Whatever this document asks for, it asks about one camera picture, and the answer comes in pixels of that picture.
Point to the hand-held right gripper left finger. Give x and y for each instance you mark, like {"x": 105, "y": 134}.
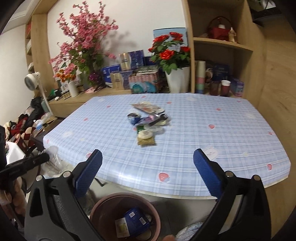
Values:
{"x": 89, "y": 171}

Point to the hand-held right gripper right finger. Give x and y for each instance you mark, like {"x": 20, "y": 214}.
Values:
{"x": 205, "y": 170}

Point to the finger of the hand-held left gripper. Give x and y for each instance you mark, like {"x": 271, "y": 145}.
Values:
{"x": 37, "y": 160}

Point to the brown plastic bin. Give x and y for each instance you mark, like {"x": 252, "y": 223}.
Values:
{"x": 104, "y": 208}

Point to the green yellow snack packet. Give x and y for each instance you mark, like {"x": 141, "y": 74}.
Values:
{"x": 145, "y": 142}

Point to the blue packet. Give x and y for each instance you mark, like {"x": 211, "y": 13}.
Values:
{"x": 135, "y": 216}

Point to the small white tub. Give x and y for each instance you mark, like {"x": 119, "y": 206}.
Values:
{"x": 161, "y": 122}

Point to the pale printed packet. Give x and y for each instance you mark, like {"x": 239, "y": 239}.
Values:
{"x": 121, "y": 228}

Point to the round white lid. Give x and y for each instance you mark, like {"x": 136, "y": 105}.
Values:
{"x": 145, "y": 134}

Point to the small blue can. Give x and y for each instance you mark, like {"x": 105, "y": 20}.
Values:
{"x": 134, "y": 118}

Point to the black plastic fork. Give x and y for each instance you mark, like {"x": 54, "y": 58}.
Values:
{"x": 160, "y": 115}

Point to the silver foil wrapper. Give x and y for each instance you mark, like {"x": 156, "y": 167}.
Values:
{"x": 149, "y": 120}

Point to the person's left hand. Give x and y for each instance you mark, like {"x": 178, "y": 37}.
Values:
{"x": 17, "y": 201}

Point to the pile of clothes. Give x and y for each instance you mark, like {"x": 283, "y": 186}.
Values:
{"x": 25, "y": 125}

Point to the blue plaid tablecloth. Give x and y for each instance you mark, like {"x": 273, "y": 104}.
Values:
{"x": 185, "y": 139}

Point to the row of small brown bottles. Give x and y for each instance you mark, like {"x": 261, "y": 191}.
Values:
{"x": 64, "y": 93}

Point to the slim white vase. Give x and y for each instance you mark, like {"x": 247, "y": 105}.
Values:
{"x": 73, "y": 89}

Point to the white standing fan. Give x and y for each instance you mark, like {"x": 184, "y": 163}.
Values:
{"x": 32, "y": 80}

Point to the pink pouch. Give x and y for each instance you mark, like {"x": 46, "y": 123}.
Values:
{"x": 91, "y": 90}

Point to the brown plastic cup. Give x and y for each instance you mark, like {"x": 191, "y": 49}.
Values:
{"x": 214, "y": 89}

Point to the red paper cup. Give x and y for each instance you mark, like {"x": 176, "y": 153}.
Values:
{"x": 225, "y": 89}

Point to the pink printed wrapper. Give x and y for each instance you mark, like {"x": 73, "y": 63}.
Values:
{"x": 145, "y": 107}

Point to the small blue carton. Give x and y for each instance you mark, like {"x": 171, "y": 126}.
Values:
{"x": 238, "y": 88}

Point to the orange flowers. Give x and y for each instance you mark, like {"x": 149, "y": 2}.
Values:
{"x": 64, "y": 75}

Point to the stack of pastel cups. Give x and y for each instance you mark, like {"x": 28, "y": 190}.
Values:
{"x": 200, "y": 78}

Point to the purple flowers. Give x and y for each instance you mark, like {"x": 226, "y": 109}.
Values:
{"x": 94, "y": 78}

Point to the white angular vase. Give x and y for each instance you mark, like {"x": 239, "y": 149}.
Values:
{"x": 177, "y": 80}

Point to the blue and white box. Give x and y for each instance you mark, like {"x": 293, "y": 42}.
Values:
{"x": 108, "y": 74}

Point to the dark blue printed box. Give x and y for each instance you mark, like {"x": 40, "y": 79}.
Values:
{"x": 222, "y": 71}

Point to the shrink-wrapped bottle pack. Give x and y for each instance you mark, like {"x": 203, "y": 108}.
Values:
{"x": 145, "y": 81}

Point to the tall gold and blue box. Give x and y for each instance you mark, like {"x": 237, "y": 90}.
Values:
{"x": 130, "y": 60}

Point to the small dark blue box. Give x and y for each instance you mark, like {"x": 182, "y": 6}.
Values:
{"x": 149, "y": 61}

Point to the red rose bouquet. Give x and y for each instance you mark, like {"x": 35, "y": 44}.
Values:
{"x": 167, "y": 53}

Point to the pink blossom arrangement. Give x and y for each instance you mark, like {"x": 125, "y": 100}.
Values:
{"x": 85, "y": 39}

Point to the small gold bottle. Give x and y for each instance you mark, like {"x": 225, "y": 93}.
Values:
{"x": 232, "y": 36}

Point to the red basket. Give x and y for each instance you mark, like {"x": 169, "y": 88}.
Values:
{"x": 218, "y": 31}

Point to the light blue flat box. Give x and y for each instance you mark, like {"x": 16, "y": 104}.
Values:
{"x": 161, "y": 32}

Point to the black wall shelf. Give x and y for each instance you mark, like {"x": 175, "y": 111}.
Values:
{"x": 263, "y": 15}

